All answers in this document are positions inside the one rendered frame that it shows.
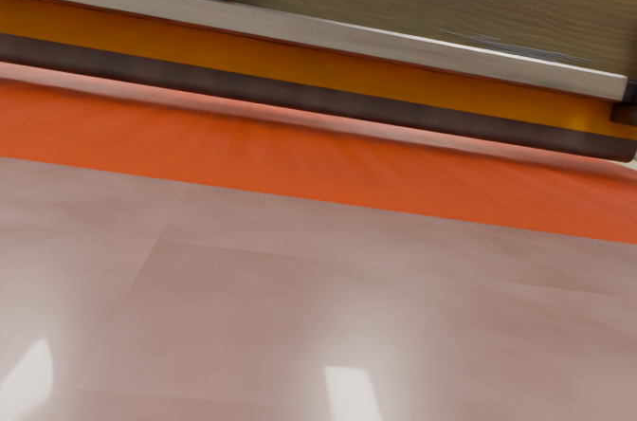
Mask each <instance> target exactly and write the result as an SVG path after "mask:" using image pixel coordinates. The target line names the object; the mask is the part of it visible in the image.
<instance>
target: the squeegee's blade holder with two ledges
mask: <svg viewBox="0 0 637 421"><path fill-rule="evenodd" d="M38 1H44V2H48V3H54V4H59V5H65V6H70V7H75V8H81V9H91V10H95V11H101V12H107V13H112V14H117V15H122V16H128V17H133V18H138V19H144V20H149V21H155V22H159V23H165V24H171V25H176V26H181V27H191V28H196V29H202V30H207V31H212V32H218V33H223V34H228V35H233V36H239V37H245V38H249V39H255V40H260V41H266V42H270V43H276V44H282V45H287V46H296V47H302V48H307V49H313V50H318V51H323V52H329V53H334V54H339V55H344V56H350V57H356V58H360V59H366V60H371V61H377V62H382V63H387V64H397V65H402V66H407V67H413V68H419V69H424V70H429V71H434V72H440V73H445V74H450V75H456V76H461V77H467V78H471V79H477V80H482V81H488V82H497V83H503V84H508V85H514V86H518V87H524V88H530V89H535V90H540V91H545V92H551V93H557V94H561V95H567V96H572V97H578V98H582V99H590V100H598V101H611V102H621V101H622V99H623V96H624V93H625V90H626V86H627V83H628V77H626V76H622V75H617V74H612V73H607V72H602V71H597V70H591V69H587V68H582V67H576V66H571V65H566V64H557V63H552V62H547V61H541V60H537V59H532V58H526V57H521V56H517V55H511V54H506V53H501V52H497V51H491V50H486V49H481V48H476V47H471V46H461V45H456V44H452V43H447V42H441V41H436V40H431V39H426V38H421V37H416V36H410V35H406V34H401V33H396V32H390V31H386V30H381V29H375V28H370V27H361V26H356V25H351V24H345V23H340V22H336V21H331V20H325V19H320V18H316V17H310V16H305V15H300V14H295V13H290V12H285V11H280V10H274V9H266V8H260V7H255V6H250V5H245V4H240V3H235V2H230V1H225V0H38Z"/></svg>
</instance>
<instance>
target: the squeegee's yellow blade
mask: <svg viewBox="0 0 637 421"><path fill-rule="evenodd" d="M0 32H1V33H7V34H12V35H17V36H23V37H28V38H34V39H40V40H46V41H51V42H57V43H63V44H69V45H73V46H84V47H90V48H95V49H101V50H107V51H113V52H118V53H124V54H130V55H135V56H140V57H146V58H152V59H158V60H163V61H169V62H175V63H181V64H191V65H196V66H202V67H207V68H213V69H219V70H225V71H230V72H236V73H242V74H247V75H253V76H258V77H264V78H269V79H275V80H281V81H287V82H297V83H303V84H309V85H314V86H319V87H325V88H331V89H336V90H342V91H348V92H354V93H359V94H365V95H371V96H376V97H381V98H387V99H393V100H399V101H409V102H415V103H421V104H426V105H432V106H437V107H443V108H448V109H454V110H460V111H465V112H471V113H477V114H483V115H488V116H494V117H499V118H505V119H515V120H521V121H527V122H532V123H538V124H544V125H550V126H555V127H560V128H566V129H572V130H577V131H583V132H589V133H595V134H600V135H606V136H612V137H621V138H627V139H633V140H637V127H636V126H630V125H625V124H621V123H615V122H611V121H610V114H611V111H612V107H613V105H614V103H613V102H607V101H598V100H590V99H582V98H578V97H572V96H567V95H561V94H557V93H551V92H545V91H540V90H535V89H530V88H524V87H518V86H514V85H508V84H503V83H497V82H488V81H482V80H477V79H471V78H467V77H461V76H456V75H450V74H445V73H440V72H434V71H429V70H424V69H419V68H413V67H407V66H402V65H397V64H387V63H382V62H377V61H371V60H366V59H360V58H356V57H350V56H344V55H339V54H334V53H329V52H323V51H318V50H313V49H307V48H302V47H296V46H287V45H282V44H276V43H270V42H266V41H260V40H255V39H249V38H245V37H239V36H233V35H228V34H223V33H218V32H212V31H207V30H202V29H196V28H191V27H181V26H176V25H171V24H165V23H159V22H155V21H149V20H144V19H138V18H133V17H128V16H122V15H117V14H112V13H107V12H101V11H95V10H91V9H81V8H75V7H70V6H65V5H59V4H54V3H48V2H44V1H38V0H0Z"/></svg>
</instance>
